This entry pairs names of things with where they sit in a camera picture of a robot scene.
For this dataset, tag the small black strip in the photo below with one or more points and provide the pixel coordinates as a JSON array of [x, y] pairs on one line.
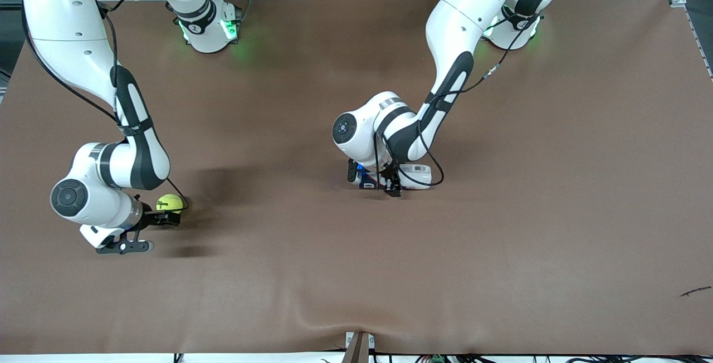
[[696, 292]]

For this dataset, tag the white blue tennis ball can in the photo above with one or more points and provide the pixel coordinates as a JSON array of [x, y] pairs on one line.
[[418, 176]]

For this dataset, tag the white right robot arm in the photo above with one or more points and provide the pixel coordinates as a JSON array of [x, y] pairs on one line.
[[67, 18]]

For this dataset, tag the yellow tennis ball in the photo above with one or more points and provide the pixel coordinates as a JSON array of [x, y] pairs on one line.
[[169, 201]]

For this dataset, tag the green plug connector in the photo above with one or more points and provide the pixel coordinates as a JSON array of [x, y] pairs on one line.
[[437, 359]]

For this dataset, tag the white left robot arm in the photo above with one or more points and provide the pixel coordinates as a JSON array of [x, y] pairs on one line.
[[462, 18]]

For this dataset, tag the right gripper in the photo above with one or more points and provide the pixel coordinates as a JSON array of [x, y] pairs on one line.
[[151, 217]]

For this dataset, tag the silver table edge bracket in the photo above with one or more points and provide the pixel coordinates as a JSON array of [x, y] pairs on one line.
[[358, 349]]

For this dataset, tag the brown table mat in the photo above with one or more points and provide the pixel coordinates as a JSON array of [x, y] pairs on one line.
[[501, 240]]

